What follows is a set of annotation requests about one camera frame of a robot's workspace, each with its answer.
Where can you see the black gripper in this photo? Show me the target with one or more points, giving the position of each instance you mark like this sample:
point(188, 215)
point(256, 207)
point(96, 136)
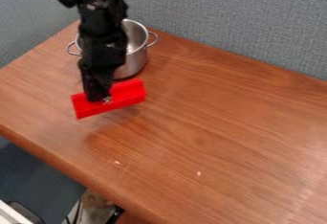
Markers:
point(104, 45)

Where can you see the red rectangular block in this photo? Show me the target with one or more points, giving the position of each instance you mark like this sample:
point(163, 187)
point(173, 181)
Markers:
point(127, 93)

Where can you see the stainless steel pot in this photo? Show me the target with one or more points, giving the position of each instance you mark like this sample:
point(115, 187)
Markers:
point(140, 40)

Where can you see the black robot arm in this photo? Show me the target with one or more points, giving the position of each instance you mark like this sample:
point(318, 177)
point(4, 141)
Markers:
point(104, 43)

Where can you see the white object at corner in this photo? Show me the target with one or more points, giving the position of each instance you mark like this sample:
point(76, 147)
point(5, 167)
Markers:
point(13, 213)

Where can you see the metal table leg frame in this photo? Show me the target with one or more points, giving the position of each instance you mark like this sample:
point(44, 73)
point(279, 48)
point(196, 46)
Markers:
point(93, 209)

